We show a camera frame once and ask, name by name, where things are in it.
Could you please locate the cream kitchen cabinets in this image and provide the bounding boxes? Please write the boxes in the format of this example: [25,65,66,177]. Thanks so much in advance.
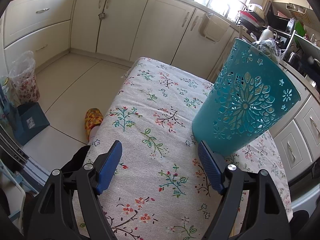
[0,0,320,181]

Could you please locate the floral white tablecloth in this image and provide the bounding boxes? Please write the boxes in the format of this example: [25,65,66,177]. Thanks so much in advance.
[72,56,294,240]

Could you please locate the yellow patterned slipper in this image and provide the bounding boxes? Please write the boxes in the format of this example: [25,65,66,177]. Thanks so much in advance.
[84,108,104,140]

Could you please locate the teal perforated plastic basket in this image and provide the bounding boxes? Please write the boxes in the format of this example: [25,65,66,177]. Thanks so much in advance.
[192,38,301,156]

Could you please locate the blue cardboard box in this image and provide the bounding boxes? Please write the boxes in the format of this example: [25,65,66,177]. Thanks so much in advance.
[14,102,50,146]

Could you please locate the floral plastic bag bin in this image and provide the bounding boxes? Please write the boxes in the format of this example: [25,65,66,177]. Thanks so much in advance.
[9,51,40,104]

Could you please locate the white hanging plastic bin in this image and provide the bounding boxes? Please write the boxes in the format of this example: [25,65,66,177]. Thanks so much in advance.
[199,14,230,42]

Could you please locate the black dish rack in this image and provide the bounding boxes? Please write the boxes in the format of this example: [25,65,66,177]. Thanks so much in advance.
[236,2,266,34]

